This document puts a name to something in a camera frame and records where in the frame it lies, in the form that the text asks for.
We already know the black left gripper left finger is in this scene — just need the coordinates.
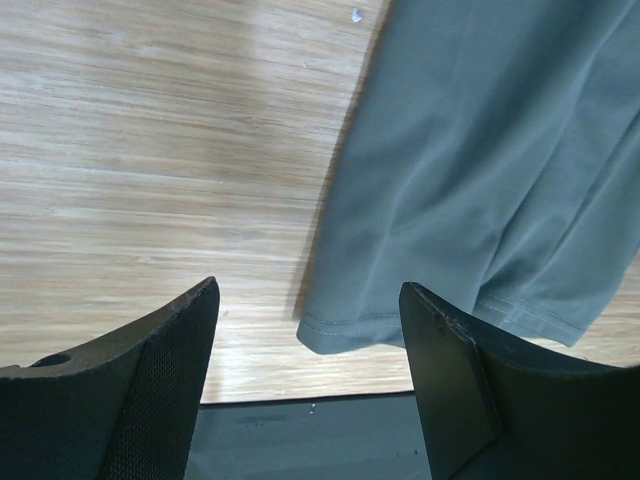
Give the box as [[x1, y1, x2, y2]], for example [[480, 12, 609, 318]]
[[1, 277, 220, 479]]

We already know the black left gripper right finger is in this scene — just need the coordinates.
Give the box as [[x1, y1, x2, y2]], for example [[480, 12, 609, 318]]
[[399, 282, 639, 479]]

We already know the dark grey t shirt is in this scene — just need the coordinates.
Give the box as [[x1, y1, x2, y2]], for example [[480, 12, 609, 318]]
[[297, 1, 639, 354]]

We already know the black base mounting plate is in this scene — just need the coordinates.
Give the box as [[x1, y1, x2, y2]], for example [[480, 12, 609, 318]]
[[185, 392, 431, 480]]

